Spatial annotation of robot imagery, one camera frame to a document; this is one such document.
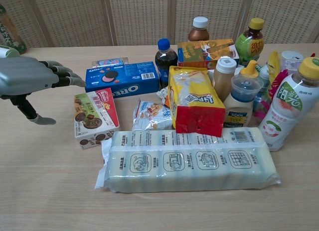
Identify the blue Oreo box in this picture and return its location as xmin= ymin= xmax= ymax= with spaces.
xmin=84 ymin=61 xmax=160 ymax=99

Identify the small blue snack packet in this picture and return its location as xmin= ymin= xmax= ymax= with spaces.
xmin=91 ymin=57 xmax=129 ymax=68

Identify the dark cola bottle blue cap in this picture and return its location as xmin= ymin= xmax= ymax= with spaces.
xmin=155 ymin=38 xmax=179 ymax=89

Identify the long white sponge pack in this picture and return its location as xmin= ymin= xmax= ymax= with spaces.
xmin=94 ymin=127 xmax=283 ymax=194

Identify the red and white biscuit box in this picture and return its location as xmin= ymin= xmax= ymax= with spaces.
xmin=73 ymin=87 xmax=121 ymax=150

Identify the green bottle yellow cap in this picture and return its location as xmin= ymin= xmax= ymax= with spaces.
xmin=235 ymin=17 xmax=265 ymax=65

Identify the brown drink bottle white cap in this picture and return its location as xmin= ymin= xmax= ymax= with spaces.
xmin=187 ymin=16 xmax=210 ymax=42

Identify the yellow nozzle squeeze bottle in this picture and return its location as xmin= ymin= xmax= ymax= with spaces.
xmin=239 ymin=60 xmax=260 ymax=79

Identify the yellow orange snack box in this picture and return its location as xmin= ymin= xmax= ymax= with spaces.
xmin=177 ymin=38 xmax=240 ymax=69

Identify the white peach drink bottle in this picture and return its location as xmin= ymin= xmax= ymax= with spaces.
xmin=258 ymin=57 xmax=319 ymax=152

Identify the beige bottle white cap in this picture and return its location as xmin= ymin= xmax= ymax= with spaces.
xmin=212 ymin=56 xmax=238 ymax=103

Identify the green handle lint roller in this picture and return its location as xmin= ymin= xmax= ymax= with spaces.
xmin=0 ymin=47 xmax=21 ymax=59

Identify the green label tea bottle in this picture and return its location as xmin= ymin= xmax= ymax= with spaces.
xmin=0 ymin=2 xmax=27 ymax=55

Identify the small clear bottle white cap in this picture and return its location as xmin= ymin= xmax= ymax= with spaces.
xmin=256 ymin=66 xmax=272 ymax=103

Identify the white blue snack bag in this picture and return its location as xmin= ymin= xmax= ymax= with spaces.
xmin=131 ymin=98 xmax=174 ymax=131

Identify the yellow red Lipo bag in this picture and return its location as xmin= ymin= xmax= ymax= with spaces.
xmin=167 ymin=65 xmax=226 ymax=138

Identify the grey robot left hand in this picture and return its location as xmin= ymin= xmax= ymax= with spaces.
xmin=0 ymin=56 xmax=87 ymax=126

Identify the small white orange sachet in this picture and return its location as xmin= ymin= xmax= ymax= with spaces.
xmin=156 ymin=87 xmax=170 ymax=102

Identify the mayonnaise bottle clear cap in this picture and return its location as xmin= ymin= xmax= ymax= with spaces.
xmin=222 ymin=74 xmax=265 ymax=128

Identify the woven wooden folding screen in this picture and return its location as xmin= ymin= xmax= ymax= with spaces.
xmin=0 ymin=0 xmax=319 ymax=49

